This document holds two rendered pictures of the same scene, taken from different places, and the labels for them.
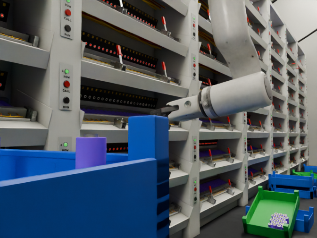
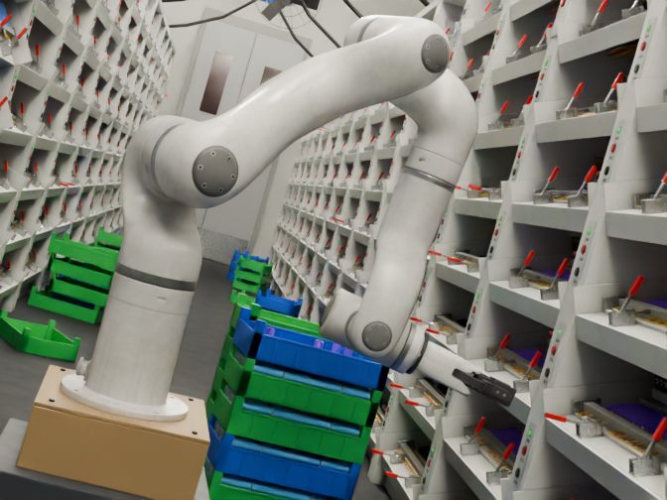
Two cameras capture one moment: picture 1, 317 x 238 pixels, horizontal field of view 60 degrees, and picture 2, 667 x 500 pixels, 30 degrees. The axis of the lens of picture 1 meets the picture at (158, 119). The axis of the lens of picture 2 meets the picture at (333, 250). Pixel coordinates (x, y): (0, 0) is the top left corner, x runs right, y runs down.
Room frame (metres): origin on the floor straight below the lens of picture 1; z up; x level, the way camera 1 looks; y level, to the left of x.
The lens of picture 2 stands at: (2.11, -1.63, 0.73)
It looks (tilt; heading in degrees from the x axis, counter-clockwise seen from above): 2 degrees down; 138
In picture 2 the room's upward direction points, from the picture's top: 16 degrees clockwise
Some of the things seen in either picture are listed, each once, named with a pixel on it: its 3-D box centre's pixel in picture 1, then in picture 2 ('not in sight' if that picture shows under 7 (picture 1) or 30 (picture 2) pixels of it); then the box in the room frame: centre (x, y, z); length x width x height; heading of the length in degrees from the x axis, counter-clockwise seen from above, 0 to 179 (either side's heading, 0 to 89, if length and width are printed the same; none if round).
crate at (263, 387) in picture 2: not in sight; (300, 383); (0.16, 0.17, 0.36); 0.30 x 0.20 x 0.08; 62
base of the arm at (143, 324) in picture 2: not in sight; (139, 340); (0.61, -0.57, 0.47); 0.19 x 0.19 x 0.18
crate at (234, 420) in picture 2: not in sight; (290, 419); (0.16, 0.17, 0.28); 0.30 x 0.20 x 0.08; 62
